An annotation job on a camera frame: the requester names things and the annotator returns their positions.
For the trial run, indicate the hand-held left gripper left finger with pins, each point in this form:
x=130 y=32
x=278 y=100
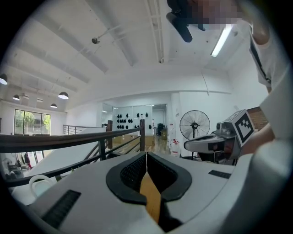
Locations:
x=91 y=205

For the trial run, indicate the person's right forearm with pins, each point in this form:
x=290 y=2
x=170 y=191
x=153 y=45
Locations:
x=258 y=139

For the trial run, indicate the group of black wall hangings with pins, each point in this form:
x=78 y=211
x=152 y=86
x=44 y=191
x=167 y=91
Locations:
x=124 y=120

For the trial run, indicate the black pendant lamp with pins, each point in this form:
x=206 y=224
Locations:
x=3 y=79
x=53 y=106
x=16 y=97
x=63 y=95

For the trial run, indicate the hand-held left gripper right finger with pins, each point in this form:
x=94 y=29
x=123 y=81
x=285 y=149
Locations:
x=201 y=187

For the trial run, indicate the distant metal railing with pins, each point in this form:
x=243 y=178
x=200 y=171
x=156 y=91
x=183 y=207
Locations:
x=77 y=129

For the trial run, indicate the white mug with cartoon print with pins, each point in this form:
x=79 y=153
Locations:
x=42 y=185

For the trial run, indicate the black standing fan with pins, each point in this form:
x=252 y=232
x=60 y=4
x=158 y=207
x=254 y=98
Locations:
x=194 y=124

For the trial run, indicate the ceiling tube light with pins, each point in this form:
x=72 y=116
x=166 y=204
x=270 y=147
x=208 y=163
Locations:
x=220 y=41

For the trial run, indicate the black head-mounted camera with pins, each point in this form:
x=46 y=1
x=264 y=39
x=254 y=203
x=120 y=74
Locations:
x=183 y=27

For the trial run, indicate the ceiling spotlight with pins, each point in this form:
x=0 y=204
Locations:
x=95 y=40

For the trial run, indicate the black metal stair railing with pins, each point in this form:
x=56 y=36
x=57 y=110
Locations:
x=57 y=139

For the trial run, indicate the person's grey shirt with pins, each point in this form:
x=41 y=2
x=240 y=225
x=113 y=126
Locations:
x=272 y=59

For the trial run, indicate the white container with red label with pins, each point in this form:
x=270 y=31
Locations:
x=175 y=146

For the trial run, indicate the large window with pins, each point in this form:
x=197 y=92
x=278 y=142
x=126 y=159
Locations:
x=32 y=122

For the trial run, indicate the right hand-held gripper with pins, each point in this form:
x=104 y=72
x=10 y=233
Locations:
x=242 y=128

